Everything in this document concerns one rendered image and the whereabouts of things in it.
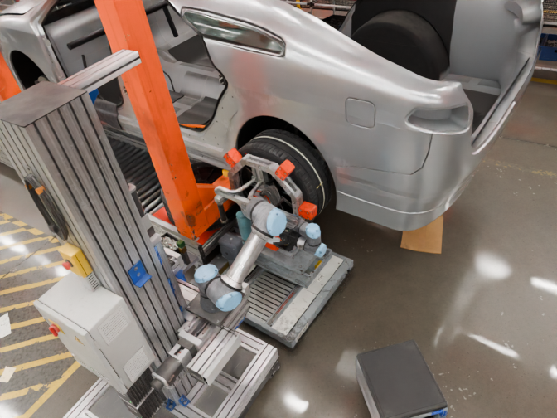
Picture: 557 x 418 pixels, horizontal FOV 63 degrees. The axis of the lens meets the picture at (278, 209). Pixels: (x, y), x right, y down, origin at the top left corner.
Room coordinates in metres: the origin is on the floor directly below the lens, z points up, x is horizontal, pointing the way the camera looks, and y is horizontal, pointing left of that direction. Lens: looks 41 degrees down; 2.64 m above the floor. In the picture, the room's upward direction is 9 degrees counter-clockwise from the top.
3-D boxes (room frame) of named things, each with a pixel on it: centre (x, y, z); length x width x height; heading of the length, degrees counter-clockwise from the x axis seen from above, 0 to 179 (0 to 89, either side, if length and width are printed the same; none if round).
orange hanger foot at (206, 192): (2.65, 0.39, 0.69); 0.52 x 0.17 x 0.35; 139
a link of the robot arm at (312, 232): (1.74, -0.15, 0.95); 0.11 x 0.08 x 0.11; 35
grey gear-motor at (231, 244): (2.47, 0.28, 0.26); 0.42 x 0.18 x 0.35; 139
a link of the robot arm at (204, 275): (1.49, 0.39, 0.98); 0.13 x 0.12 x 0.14; 35
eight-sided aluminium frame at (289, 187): (2.24, 0.07, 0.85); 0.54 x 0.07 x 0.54; 49
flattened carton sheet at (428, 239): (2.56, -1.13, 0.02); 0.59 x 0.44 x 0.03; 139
